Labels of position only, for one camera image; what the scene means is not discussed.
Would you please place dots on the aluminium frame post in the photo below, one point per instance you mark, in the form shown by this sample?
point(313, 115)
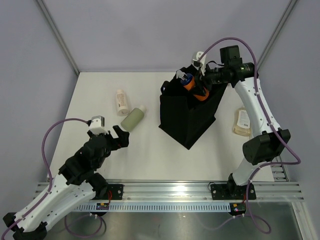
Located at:
point(48, 18)
point(281, 23)

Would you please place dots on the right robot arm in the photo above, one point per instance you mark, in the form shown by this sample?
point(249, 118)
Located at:
point(268, 138)

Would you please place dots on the aluminium rail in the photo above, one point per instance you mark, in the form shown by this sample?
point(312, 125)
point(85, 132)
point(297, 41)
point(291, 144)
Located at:
point(278, 191)

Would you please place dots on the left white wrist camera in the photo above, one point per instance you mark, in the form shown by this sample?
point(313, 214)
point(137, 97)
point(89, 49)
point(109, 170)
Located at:
point(97, 125)

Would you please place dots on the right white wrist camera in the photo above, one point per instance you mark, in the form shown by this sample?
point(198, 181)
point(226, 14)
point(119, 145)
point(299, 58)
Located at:
point(199, 61)

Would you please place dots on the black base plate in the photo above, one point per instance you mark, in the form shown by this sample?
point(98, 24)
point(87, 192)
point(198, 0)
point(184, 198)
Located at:
point(115, 192)
point(222, 192)

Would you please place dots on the cream bottle with label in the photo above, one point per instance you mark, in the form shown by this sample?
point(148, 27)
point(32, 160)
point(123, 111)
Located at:
point(122, 106)

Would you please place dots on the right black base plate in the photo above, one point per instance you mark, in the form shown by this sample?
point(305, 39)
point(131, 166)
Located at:
point(222, 192)

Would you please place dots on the right aluminium frame post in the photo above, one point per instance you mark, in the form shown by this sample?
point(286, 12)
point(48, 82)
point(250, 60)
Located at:
point(281, 23)

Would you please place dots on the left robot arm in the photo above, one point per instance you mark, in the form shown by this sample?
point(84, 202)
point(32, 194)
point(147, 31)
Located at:
point(77, 181)

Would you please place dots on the left aluminium frame post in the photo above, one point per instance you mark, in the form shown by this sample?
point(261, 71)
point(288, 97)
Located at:
point(48, 18)

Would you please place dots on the white slotted cable duct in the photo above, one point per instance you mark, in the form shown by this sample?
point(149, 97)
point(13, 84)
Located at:
point(155, 207)

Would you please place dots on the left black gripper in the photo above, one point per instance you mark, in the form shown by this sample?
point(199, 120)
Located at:
point(121, 141)

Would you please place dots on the orange tube blue cap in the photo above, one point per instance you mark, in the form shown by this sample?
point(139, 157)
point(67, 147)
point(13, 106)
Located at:
point(187, 83)

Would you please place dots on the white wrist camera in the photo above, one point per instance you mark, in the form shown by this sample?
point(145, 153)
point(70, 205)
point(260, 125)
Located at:
point(97, 125)
point(199, 61)

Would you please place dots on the amber liquid soap bottle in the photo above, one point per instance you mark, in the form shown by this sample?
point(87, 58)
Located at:
point(242, 123)

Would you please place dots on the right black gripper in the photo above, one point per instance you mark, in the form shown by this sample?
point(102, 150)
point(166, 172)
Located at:
point(199, 76)

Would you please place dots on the green bottle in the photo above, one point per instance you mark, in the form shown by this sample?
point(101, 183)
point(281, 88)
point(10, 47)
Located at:
point(133, 118)

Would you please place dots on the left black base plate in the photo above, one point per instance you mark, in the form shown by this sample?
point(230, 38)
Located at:
point(115, 192)

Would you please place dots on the black canvas bag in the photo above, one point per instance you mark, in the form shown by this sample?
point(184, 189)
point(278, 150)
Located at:
point(182, 116)

